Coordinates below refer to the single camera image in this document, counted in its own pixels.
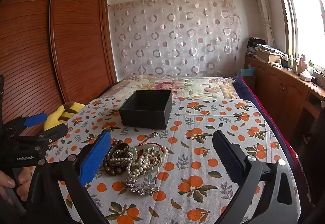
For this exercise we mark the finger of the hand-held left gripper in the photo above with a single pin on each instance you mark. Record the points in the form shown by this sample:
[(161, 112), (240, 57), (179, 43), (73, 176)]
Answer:
[(35, 119), (54, 133)]

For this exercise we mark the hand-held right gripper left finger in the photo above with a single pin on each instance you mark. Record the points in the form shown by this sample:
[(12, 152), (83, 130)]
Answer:
[(95, 160)]

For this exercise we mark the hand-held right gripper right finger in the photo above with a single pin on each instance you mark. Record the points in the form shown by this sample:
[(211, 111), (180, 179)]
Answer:
[(228, 158)]

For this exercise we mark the ornate silver hair comb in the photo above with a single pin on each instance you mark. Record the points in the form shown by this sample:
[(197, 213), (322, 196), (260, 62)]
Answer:
[(138, 189)]

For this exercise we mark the black square box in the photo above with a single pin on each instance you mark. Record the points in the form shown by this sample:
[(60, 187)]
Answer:
[(142, 117)]

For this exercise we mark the person's left hand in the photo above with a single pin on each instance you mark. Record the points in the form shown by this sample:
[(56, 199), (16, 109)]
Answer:
[(25, 180)]

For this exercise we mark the yellow plush toy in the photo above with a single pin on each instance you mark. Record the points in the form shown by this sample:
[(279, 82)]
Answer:
[(54, 118)]

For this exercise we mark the orange fruit print cloth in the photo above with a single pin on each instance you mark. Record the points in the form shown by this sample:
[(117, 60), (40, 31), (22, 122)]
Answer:
[(203, 137)]

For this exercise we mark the red blanket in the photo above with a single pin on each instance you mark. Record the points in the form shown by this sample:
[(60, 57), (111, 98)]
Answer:
[(295, 163)]

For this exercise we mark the floral blanket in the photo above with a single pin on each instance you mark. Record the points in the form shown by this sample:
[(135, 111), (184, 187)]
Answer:
[(198, 86)]

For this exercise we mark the wooden cabinet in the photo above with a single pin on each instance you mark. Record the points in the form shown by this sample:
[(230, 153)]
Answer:
[(279, 86)]

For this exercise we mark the blue cloth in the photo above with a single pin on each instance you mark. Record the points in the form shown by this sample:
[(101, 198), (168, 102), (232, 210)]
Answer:
[(247, 71)]

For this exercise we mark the brown wooden wardrobe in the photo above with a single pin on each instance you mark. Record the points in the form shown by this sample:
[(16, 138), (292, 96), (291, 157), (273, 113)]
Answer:
[(76, 36)]

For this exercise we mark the white tissue pack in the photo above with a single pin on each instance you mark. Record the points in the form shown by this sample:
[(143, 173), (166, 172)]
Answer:
[(305, 76)]

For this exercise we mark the pink figurine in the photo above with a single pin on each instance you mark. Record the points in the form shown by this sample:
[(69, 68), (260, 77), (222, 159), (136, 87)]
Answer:
[(302, 64)]

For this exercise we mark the circle patterned sheer curtain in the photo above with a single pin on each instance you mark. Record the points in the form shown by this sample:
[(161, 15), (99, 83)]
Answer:
[(177, 36)]

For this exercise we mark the window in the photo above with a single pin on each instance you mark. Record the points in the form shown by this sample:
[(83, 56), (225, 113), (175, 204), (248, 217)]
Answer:
[(304, 23)]

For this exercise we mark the white patterned window curtain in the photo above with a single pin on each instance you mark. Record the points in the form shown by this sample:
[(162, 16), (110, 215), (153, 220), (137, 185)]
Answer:
[(261, 5)]

